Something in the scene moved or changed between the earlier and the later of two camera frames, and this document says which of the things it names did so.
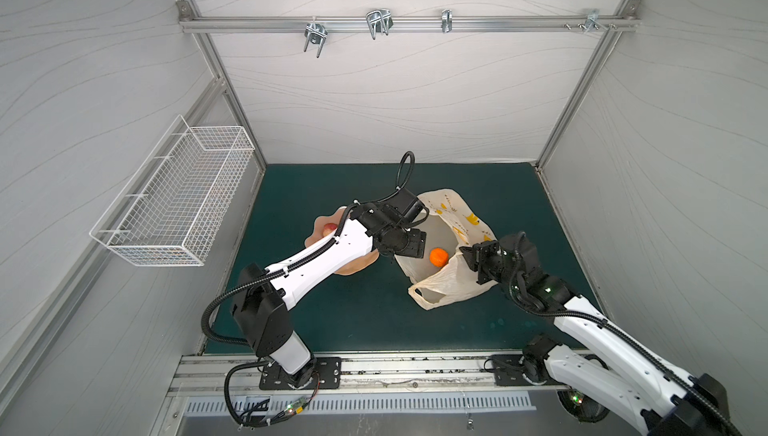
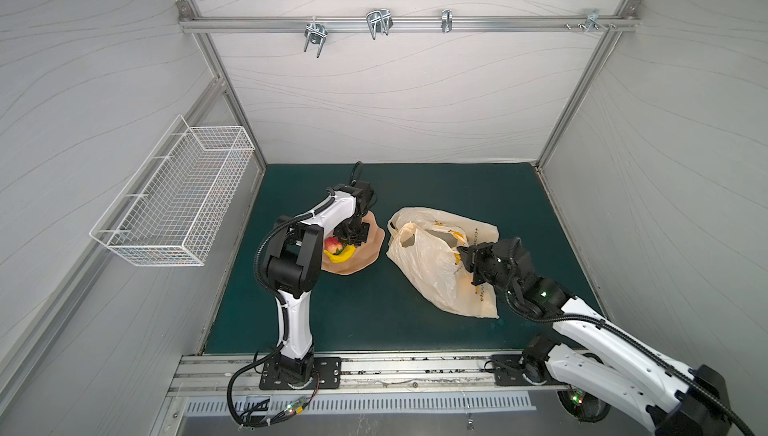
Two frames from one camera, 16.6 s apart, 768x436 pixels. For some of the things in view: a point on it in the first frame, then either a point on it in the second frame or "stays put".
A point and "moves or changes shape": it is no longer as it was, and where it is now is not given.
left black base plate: (328, 376) stays put
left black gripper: (416, 245) to (360, 237)
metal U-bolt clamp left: (317, 33) stays put
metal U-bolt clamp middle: (379, 21) stays put
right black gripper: (477, 257) stays put
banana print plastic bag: (444, 274) moves or changes shape
